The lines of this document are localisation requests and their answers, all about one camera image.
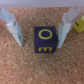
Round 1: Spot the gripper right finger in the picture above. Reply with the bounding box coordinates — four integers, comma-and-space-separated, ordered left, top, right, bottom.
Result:
55, 7, 84, 50

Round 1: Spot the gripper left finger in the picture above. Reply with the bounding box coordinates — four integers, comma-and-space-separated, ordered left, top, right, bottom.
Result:
0, 8, 25, 47

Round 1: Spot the yellow block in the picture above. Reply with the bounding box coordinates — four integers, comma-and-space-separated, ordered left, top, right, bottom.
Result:
72, 14, 84, 34

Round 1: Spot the purple block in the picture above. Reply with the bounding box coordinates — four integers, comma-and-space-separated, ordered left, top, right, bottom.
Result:
33, 25, 57, 54

